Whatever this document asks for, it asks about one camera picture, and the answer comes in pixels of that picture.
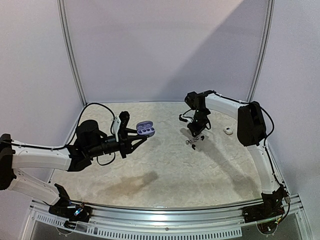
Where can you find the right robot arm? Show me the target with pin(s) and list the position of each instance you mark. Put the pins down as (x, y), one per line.
(251, 133)

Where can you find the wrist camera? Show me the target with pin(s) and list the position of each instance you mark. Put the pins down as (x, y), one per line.
(185, 119)
(120, 123)

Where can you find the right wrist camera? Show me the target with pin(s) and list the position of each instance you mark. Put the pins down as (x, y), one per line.
(185, 119)

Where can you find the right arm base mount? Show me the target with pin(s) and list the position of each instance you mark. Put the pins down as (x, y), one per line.
(274, 204)

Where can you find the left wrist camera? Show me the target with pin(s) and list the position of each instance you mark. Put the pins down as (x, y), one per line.
(120, 123)

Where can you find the aluminium front rail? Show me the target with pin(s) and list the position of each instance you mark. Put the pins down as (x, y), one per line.
(224, 222)

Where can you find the white earbud charging case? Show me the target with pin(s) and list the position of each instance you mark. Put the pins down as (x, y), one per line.
(227, 130)

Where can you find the frame post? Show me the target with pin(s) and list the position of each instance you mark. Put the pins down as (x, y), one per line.
(262, 49)
(61, 5)

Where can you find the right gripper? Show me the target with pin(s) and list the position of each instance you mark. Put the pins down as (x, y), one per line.
(197, 123)

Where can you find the right frame post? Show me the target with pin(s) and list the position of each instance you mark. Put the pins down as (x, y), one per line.
(262, 49)

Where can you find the purple round charging case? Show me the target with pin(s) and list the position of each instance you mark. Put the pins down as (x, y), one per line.
(145, 128)

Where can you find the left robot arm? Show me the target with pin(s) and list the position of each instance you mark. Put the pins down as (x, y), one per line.
(90, 143)

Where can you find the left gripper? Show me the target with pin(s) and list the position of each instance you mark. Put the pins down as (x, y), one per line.
(124, 142)

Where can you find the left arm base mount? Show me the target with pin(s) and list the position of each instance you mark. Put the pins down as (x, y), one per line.
(66, 209)

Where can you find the left frame post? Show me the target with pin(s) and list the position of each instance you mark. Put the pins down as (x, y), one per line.
(61, 5)

